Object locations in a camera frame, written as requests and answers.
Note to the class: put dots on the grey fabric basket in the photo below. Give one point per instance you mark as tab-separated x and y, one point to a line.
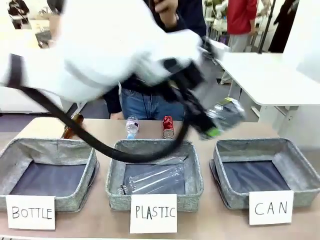
250	148
50	150
192	170

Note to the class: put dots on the person in dark hoodie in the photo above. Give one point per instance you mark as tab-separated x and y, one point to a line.
18	12

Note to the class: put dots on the red soda can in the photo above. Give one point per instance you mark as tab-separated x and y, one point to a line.
168	126

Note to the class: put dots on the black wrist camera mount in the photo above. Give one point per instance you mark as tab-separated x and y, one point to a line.
193	72

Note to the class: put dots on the paper label reading bottle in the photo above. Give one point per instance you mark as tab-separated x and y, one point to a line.
31	212

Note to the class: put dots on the person in dark jacket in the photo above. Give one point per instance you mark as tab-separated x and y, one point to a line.
150	107

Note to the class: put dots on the paper label reading plastic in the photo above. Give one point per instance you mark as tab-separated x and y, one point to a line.
153	212

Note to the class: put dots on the black tripod pole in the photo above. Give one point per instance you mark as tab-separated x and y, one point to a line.
266	25

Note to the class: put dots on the person's right hand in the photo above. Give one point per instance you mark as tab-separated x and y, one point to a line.
116	116

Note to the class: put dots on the large clear plastic bottle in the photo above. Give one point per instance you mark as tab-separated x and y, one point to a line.
155	180

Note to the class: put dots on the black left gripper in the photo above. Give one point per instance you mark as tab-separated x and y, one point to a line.
191	105

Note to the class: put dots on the brown glass bottle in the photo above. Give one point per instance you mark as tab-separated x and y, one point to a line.
75	118

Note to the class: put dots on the person in black clothes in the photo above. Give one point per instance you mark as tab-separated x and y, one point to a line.
283	27

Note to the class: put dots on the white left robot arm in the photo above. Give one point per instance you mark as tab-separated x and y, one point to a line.
105	50

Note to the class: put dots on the paper label reading can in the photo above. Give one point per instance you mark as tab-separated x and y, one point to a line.
271	208

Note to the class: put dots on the white background table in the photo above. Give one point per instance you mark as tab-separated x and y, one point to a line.
262	75

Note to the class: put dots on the person in red jacket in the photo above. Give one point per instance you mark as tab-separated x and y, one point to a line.
241	17

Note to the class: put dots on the small clear water bottle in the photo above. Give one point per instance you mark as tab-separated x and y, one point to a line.
131	126

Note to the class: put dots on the person's left hand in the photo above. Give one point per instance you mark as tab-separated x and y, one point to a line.
166	12

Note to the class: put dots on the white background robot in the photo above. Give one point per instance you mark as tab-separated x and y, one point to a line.
216	15

